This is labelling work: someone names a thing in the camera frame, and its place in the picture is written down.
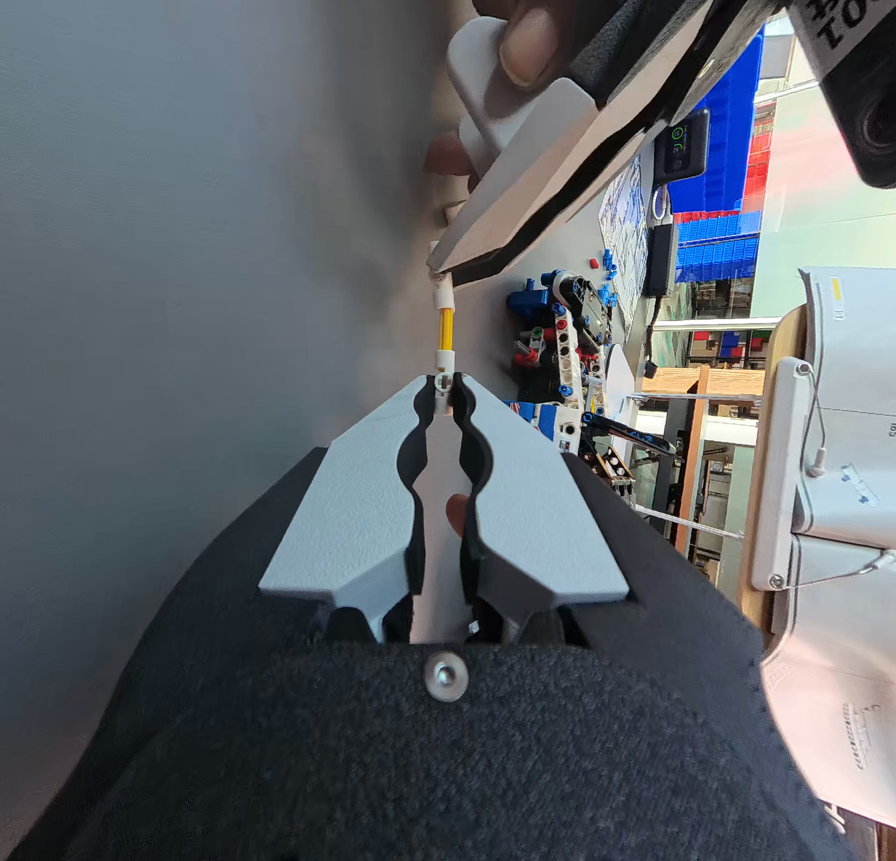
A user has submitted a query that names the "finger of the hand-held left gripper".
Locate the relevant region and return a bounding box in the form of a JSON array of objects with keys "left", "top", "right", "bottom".
[
  {"left": 428, "top": 0, "right": 718, "bottom": 275},
  {"left": 451, "top": 120, "right": 667, "bottom": 288}
]

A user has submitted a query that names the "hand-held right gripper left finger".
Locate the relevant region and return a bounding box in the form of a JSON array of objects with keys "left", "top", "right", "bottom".
[{"left": 259, "top": 374, "right": 429, "bottom": 641}]

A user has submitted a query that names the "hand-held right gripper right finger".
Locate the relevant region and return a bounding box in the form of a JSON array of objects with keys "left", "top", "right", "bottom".
[{"left": 451, "top": 374, "right": 630, "bottom": 641}]

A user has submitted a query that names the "grey desk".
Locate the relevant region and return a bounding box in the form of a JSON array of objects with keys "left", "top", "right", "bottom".
[{"left": 0, "top": 0, "right": 659, "bottom": 848}]

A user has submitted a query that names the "person's left hand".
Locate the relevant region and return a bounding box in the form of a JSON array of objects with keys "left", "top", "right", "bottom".
[{"left": 422, "top": 0, "right": 585, "bottom": 176}]

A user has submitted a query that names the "white blue red toy race car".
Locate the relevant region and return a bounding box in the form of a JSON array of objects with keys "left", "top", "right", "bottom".
[{"left": 504, "top": 399, "right": 683, "bottom": 501}]

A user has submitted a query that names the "black power adapter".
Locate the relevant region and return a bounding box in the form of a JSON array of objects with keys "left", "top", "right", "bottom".
[{"left": 643, "top": 223, "right": 680, "bottom": 298}]

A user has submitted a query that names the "black white toy brick chassis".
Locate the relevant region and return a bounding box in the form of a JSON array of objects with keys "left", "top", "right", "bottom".
[{"left": 507, "top": 269, "right": 620, "bottom": 403}]

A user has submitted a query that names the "large blue storage bin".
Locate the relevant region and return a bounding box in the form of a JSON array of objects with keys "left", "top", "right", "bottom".
[{"left": 665, "top": 24, "right": 765, "bottom": 214}]

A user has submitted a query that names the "black timer device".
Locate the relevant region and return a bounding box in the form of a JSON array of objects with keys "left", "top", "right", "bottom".
[{"left": 653, "top": 108, "right": 711, "bottom": 183}]

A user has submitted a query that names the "white pad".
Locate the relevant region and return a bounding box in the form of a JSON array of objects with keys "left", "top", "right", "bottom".
[{"left": 603, "top": 343, "right": 634, "bottom": 421}]

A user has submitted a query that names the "stack of red and blue crates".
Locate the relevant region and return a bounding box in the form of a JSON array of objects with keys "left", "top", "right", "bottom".
[{"left": 672, "top": 105, "right": 771, "bottom": 284}]

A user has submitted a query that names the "wooden table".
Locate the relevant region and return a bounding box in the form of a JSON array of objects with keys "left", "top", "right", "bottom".
[{"left": 633, "top": 364, "right": 767, "bottom": 554}]

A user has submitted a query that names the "wooden board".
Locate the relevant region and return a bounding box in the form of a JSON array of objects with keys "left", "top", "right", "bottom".
[{"left": 735, "top": 307, "right": 809, "bottom": 655}]

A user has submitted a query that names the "black braided cable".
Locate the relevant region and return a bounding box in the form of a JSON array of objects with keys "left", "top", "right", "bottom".
[{"left": 643, "top": 295, "right": 662, "bottom": 379}]

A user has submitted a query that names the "white plastic bracket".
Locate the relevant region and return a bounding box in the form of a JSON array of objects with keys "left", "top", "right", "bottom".
[{"left": 751, "top": 357, "right": 816, "bottom": 592}]

